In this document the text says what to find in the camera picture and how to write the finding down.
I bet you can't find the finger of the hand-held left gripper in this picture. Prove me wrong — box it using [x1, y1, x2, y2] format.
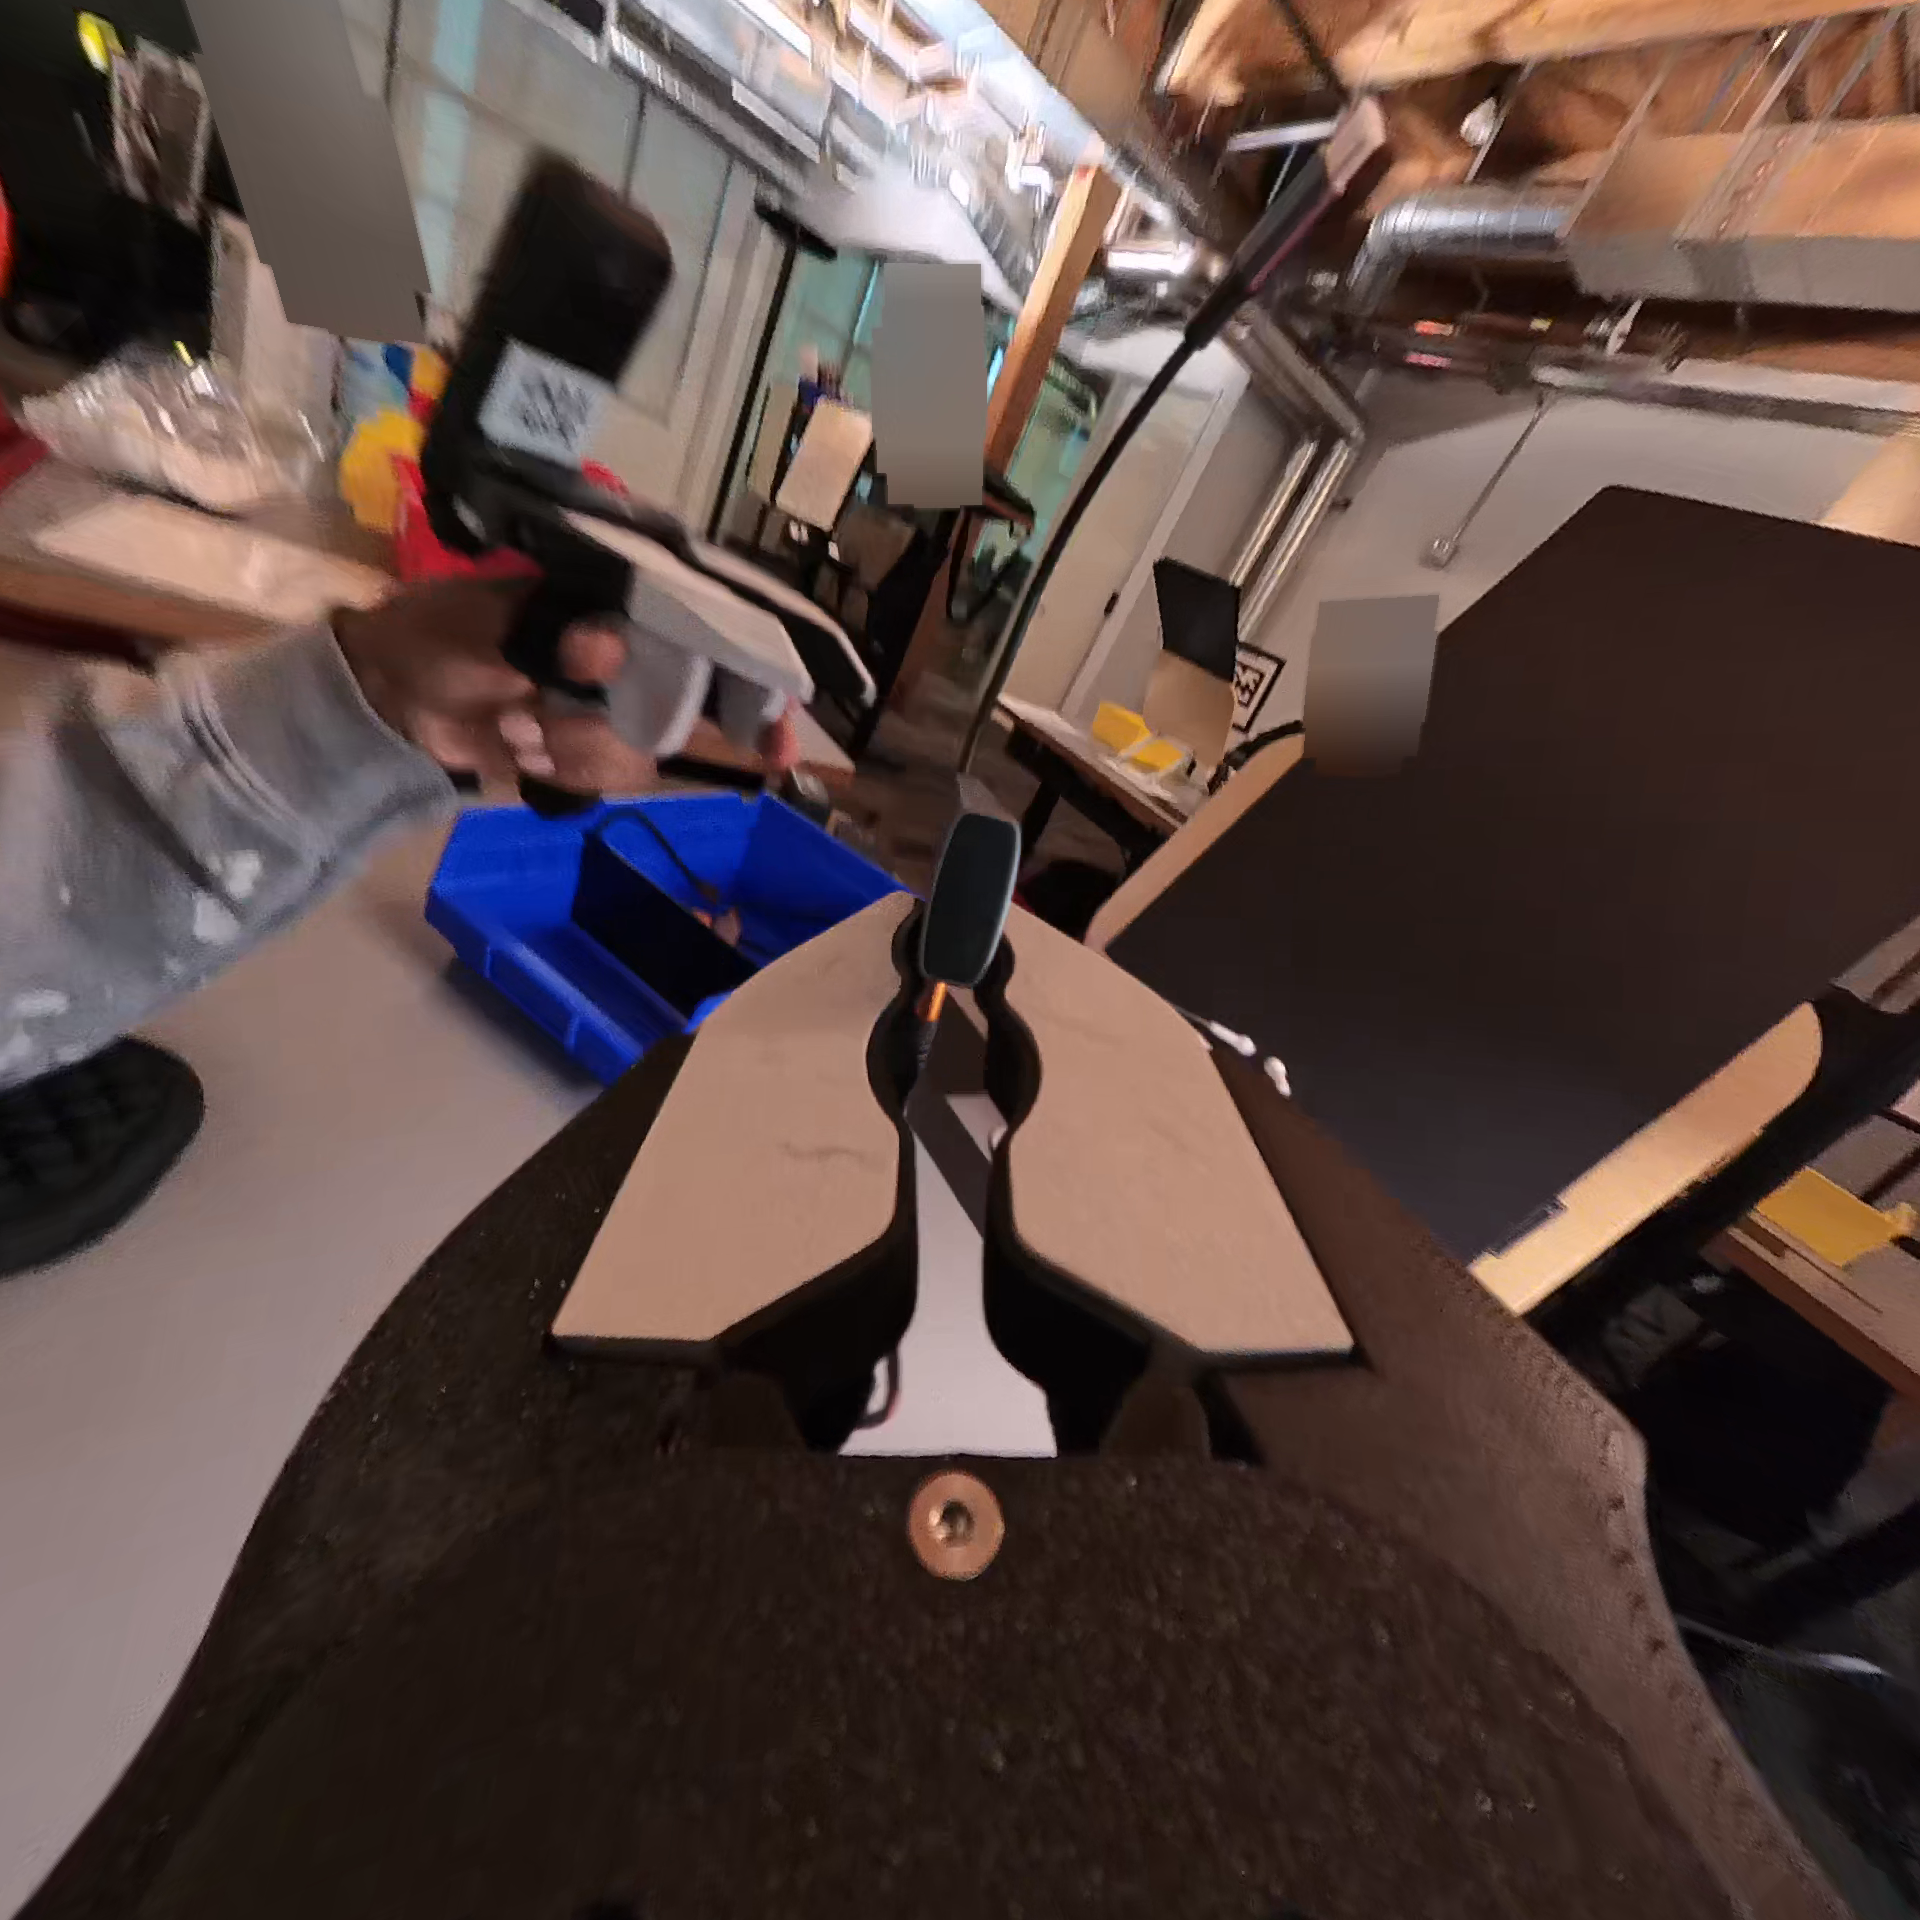
[681, 532, 881, 711]
[563, 511, 825, 704]

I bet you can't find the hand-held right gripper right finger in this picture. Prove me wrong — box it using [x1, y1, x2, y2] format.
[977, 900, 1360, 1412]

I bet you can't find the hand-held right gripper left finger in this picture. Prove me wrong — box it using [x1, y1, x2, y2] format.
[548, 894, 920, 1404]

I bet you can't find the black cable with orange plugs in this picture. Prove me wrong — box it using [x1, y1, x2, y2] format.
[599, 810, 951, 1427]

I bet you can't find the blue storage bin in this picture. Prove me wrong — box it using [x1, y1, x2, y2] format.
[422, 791, 916, 1086]

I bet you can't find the person's left hand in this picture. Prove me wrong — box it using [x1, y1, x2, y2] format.
[345, 574, 633, 788]

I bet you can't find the white handwritten flip chart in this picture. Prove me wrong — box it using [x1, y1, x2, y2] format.
[776, 403, 877, 532]

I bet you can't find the yellow storage bin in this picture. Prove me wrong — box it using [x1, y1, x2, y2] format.
[1093, 703, 1197, 777]
[1756, 1171, 1920, 1264]
[335, 404, 432, 535]

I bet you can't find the black bin divider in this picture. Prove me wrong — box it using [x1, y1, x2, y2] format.
[573, 833, 751, 1017]

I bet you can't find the wooden desk with black legs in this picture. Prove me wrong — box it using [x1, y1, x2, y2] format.
[997, 697, 1204, 846]

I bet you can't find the crumpled clear plastic bag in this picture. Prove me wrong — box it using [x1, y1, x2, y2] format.
[22, 352, 324, 508]

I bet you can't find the black wood-edged board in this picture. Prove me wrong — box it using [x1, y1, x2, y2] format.
[1088, 488, 1920, 1316]

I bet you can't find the wooden side table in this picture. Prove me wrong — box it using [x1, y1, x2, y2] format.
[0, 496, 399, 666]

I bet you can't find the silver ventilation duct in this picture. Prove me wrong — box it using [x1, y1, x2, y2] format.
[1342, 187, 1580, 327]

